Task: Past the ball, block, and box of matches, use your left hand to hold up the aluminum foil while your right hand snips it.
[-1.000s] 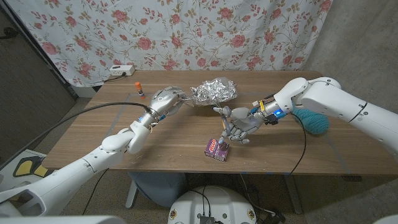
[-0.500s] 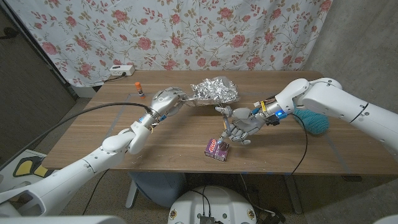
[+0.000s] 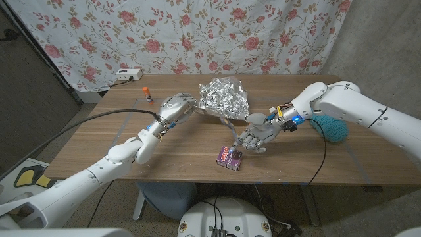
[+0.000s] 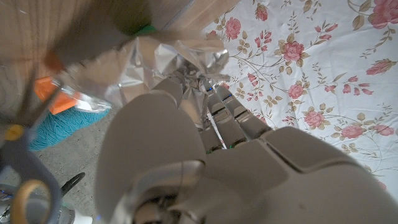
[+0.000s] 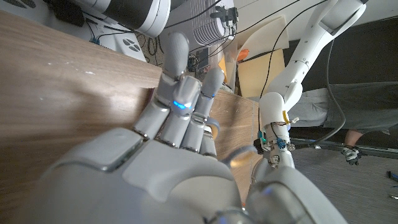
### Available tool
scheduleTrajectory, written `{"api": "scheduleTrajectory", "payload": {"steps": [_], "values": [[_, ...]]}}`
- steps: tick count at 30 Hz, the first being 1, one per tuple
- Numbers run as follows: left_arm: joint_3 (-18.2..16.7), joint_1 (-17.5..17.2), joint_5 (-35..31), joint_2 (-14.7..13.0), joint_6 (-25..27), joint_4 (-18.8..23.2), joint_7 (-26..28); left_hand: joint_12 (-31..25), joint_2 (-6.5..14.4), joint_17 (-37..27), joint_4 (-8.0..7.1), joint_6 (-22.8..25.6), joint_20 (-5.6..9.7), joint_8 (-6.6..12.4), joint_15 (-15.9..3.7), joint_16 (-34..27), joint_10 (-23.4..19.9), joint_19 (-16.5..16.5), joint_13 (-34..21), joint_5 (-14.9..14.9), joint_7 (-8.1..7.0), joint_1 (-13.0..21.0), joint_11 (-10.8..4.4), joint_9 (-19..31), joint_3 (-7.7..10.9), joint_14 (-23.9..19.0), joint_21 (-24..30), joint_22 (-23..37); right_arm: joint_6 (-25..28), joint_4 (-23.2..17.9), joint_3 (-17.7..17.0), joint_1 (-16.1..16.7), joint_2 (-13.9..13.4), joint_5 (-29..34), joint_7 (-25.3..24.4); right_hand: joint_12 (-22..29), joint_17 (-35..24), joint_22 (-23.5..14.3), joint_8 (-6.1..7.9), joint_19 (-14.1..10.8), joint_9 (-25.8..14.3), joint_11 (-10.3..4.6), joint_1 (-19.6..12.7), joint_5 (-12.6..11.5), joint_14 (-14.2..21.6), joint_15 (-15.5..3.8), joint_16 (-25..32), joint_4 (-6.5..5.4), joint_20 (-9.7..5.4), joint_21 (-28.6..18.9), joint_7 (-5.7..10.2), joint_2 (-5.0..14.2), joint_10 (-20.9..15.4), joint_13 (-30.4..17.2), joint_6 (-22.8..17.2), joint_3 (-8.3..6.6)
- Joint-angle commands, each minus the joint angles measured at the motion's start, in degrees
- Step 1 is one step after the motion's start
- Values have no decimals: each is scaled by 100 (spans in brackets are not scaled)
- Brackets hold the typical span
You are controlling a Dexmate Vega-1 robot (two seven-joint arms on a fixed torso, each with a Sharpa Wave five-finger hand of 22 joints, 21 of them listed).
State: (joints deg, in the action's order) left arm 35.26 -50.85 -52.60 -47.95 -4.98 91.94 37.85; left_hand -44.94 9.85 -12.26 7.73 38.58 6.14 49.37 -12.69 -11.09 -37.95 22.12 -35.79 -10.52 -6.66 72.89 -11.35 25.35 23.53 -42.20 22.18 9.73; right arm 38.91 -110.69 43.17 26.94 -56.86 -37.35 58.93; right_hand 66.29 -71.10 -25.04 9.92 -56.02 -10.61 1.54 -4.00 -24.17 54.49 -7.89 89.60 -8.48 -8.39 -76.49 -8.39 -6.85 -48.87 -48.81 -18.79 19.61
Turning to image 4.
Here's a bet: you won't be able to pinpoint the teal yarn skein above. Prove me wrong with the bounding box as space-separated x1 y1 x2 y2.
29 107 109 152

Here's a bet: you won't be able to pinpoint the orange block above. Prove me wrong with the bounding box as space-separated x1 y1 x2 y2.
34 77 81 115

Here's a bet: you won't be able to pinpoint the orange grey handled scissors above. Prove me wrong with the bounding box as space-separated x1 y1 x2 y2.
0 71 63 224

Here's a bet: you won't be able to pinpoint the green ball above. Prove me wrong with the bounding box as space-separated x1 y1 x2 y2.
133 24 158 37

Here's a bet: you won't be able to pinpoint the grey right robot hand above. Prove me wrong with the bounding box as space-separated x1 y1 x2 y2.
0 183 75 224

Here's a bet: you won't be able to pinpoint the floral print curtain backdrop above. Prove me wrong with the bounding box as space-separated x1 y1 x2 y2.
201 0 398 200

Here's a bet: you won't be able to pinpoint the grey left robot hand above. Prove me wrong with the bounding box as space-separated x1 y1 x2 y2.
95 77 398 224

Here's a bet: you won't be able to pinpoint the aluminum foil sheet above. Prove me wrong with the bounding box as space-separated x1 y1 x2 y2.
57 30 231 125

